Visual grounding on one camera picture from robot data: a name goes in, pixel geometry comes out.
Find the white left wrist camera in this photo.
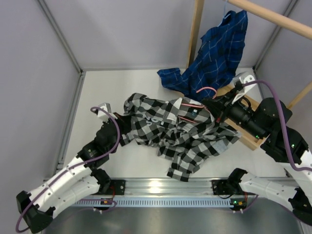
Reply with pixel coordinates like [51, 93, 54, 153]
[96, 103, 111, 122]

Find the blue plaid shirt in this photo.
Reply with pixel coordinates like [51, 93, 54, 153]
[157, 10, 248, 101]

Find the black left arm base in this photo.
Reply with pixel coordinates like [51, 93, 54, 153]
[96, 179, 126, 196]

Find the slotted grey cable duct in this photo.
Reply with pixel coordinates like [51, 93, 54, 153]
[73, 197, 247, 209]

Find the light blue hanger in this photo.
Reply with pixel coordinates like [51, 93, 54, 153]
[218, 0, 231, 27]

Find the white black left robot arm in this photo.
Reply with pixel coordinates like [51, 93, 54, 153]
[16, 113, 131, 234]

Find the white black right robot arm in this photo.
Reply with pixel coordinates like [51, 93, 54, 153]
[202, 95, 312, 225]

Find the black white checkered shirt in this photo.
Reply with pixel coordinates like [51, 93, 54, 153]
[120, 93, 240, 182]

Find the pink wire hanger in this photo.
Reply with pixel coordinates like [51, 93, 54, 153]
[181, 86, 217, 112]

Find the wooden clothes rack frame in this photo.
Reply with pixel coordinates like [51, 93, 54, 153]
[185, 0, 312, 151]

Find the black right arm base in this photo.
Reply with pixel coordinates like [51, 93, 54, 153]
[212, 179, 254, 196]

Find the aluminium mounting rail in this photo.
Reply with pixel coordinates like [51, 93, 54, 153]
[42, 177, 300, 195]

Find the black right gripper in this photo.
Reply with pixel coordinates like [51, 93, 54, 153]
[202, 89, 267, 141]

